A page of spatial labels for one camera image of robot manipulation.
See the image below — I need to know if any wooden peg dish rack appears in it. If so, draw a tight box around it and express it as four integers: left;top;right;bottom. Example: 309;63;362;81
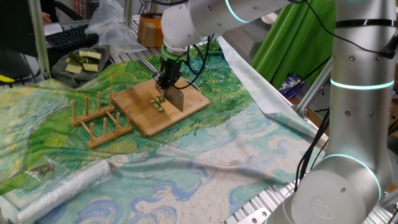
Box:
70;88;133;149

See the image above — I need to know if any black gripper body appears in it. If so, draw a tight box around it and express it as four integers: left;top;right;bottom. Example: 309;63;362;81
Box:
159;55;184;90

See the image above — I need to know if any blue patterned bag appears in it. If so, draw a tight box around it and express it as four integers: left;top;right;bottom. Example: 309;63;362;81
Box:
279;73;307;100

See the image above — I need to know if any steel kitchen cleaver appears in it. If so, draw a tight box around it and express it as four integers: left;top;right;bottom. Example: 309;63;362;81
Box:
138;58;185;113

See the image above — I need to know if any grey cloth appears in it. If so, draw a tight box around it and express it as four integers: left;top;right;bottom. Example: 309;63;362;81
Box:
51;44;111;88

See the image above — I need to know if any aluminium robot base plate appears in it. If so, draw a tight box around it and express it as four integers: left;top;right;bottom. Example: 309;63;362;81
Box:
225;207;271;224

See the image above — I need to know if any clear bag of screws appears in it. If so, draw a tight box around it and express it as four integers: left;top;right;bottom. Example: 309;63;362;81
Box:
24;155;71;187

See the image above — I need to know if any white paper sheet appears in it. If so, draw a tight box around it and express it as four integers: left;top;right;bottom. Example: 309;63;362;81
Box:
43;23;63;37

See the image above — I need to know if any green fabric sheet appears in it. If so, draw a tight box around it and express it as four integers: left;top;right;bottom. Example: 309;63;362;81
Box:
251;0;338;91

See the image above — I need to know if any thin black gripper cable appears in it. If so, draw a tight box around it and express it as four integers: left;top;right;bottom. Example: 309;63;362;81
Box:
183;45;206;77

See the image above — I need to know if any crumpled clear plastic bag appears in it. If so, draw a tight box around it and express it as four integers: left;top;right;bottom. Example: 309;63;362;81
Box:
84;0;147;57

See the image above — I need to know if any black cable bundle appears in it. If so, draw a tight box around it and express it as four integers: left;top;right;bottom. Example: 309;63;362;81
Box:
294;108;330;192

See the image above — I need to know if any aluminium frame bar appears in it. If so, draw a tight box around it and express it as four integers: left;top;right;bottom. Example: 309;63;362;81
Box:
124;0;135;29
295;60;333;115
27;0;52;81

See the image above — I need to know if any thick black camera cable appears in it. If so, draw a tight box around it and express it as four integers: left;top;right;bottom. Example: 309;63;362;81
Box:
174;35;215;91

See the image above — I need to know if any clear plastic bag roll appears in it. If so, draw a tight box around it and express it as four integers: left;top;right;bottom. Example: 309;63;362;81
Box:
17;159;112;223

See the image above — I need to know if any bamboo cutting board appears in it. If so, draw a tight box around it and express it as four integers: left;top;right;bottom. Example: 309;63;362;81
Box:
111;76;211;138

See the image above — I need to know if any painted landscape tablecloth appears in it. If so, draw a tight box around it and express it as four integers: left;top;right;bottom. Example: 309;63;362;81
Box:
0;40;330;224

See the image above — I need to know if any brown cardboard box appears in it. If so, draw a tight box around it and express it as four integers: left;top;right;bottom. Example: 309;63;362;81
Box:
137;12;165;49

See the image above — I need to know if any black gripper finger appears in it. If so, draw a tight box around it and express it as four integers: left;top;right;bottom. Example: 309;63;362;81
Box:
154;70;168;93

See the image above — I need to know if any black computer keyboard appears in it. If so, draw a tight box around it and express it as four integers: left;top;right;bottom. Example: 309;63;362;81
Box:
45;24;100;50

